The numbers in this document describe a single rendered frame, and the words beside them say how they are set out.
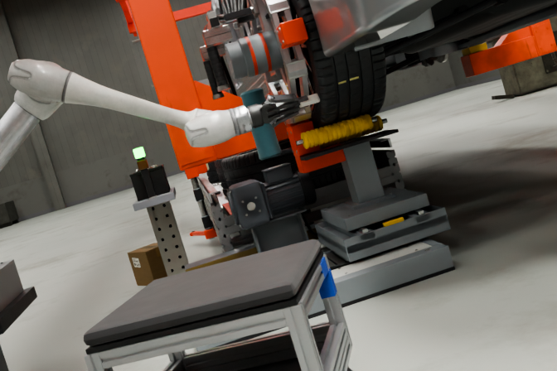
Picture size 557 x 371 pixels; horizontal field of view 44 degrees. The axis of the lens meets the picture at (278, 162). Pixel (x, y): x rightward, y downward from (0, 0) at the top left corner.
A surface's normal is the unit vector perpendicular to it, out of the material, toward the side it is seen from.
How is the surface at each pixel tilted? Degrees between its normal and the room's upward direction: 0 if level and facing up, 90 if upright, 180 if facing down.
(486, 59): 90
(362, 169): 90
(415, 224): 90
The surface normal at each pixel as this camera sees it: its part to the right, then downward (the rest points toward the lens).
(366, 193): 0.14, 0.01
